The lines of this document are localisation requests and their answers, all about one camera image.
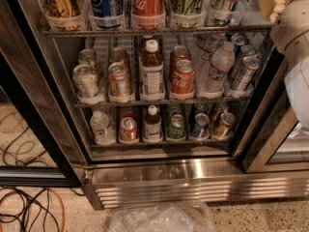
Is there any blue Pepsi can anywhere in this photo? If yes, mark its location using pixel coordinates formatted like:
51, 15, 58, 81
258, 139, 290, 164
90, 0, 124, 29

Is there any green can bottom shelf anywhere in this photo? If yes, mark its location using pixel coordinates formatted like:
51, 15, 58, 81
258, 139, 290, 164
167, 114, 184, 139

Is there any slim silver can middle front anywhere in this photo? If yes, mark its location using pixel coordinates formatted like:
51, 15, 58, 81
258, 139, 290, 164
230, 56, 260, 91

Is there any slim silver can middle rear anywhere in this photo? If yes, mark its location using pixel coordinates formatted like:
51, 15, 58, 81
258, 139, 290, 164
231, 34, 248, 47

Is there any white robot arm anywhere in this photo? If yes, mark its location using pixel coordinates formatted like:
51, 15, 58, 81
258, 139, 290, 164
258, 0, 309, 128

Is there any red can bottom shelf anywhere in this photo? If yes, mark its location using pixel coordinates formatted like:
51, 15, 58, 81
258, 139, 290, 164
120, 117, 138, 143

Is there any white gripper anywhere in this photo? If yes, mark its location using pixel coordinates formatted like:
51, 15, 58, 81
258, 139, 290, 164
258, 0, 309, 67

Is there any red Coke can middle front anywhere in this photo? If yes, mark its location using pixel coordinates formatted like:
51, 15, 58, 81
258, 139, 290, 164
171, 60, 195, 100

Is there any yellow tea can top shelf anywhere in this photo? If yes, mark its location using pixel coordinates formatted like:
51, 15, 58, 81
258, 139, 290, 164
45, 0, 81, 31

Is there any orange cable on floor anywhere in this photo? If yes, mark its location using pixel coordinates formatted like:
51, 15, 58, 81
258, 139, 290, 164
0, 110, 66, 232

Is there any brown tea bottle shelf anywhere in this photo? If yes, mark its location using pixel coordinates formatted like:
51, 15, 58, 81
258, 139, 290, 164
144, 105, 161, 142
140, 40, 164, 101

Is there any gold can bottom shelf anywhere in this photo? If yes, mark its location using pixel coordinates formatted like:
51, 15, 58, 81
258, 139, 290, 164
212, 112, 236, 139

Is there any blue can bottom shelf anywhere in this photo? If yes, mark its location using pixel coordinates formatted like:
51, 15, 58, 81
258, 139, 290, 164
190, 113, 210, 140

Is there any red coke can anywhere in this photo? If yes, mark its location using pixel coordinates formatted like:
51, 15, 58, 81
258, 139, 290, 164
171, 60, 195, 100
170, 45, 191, 65

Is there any orange can middle shelf rear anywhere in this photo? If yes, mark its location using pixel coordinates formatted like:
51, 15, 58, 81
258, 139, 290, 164
108, 47, 129, 66

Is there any stainless steel display fridge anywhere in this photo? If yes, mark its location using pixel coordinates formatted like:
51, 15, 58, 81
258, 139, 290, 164
0, 0, 308, 210

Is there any black cable on floor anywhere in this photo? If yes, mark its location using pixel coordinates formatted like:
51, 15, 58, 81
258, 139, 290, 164
0, 126, 85, 232

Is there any clear water bottle bottom shelf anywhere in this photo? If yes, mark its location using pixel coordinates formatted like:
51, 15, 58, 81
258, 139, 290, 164
90, 110, 116, 146

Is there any clear water bottle middle front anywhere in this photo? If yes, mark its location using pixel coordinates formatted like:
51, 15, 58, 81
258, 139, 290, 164
202, 42, 235, 98

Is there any brown tea bottle bottom shelf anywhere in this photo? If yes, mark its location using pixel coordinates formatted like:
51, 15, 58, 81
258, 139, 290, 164
144, 105, 161, 142

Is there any clear water bottle middle rear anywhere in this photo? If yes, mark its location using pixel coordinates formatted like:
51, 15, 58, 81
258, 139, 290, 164
196, 34, 226, 61

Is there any red Coca-Cola can top shelf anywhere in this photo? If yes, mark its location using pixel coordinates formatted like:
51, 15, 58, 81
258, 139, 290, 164
132, 0, 165, 29

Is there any slim silver can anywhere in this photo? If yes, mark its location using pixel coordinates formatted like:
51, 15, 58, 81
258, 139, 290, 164
231, 34, 248, 47
238, 44, 258, 61
230, 56, 260, 91

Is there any silver can middle shelf front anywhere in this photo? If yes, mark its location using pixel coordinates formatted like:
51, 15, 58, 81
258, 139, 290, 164
72, 64, 104, 104

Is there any clear plastic bag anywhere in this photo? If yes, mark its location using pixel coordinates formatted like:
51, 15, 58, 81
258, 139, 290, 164
107, 201, 216, 232

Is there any brown tea bottle middle shelf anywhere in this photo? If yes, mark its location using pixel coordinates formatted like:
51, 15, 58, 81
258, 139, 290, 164
140, 40, 164, 101

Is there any orange can shelf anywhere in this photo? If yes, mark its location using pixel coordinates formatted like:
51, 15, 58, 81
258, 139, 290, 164
108, 62, 132, 102
108, 47, 129, 66

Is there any orange can middle shelf front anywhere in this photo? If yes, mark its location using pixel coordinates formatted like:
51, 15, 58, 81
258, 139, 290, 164
108, 62, 132, 102

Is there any red Coke can middle rear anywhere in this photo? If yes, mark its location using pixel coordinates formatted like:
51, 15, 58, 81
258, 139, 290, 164
170, 45, 191, 65

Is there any silver can middle shelf rear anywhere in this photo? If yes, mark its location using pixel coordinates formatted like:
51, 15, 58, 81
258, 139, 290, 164
78, 48, 98, 70

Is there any silver can shelf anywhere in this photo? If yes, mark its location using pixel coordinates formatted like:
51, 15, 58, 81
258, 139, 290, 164
72, 64, 104, 104
78, 48, 98, 70

